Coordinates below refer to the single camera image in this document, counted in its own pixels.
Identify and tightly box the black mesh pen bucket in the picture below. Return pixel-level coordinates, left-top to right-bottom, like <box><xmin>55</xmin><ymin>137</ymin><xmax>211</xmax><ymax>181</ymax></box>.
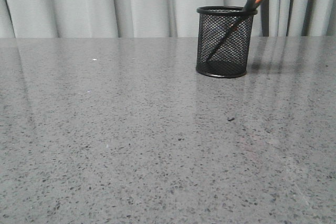
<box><xmin>196</xmin><ymin>6</ymin><xmax>257</xmax><ymax>78</ymax></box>

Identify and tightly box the white pleated curtain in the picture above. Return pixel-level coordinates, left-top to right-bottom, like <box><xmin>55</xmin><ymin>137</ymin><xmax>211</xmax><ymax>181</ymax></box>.
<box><xmin>1</xmin><ymin>0</ymin><xmax>335</xmax><ymax>38</ymax></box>

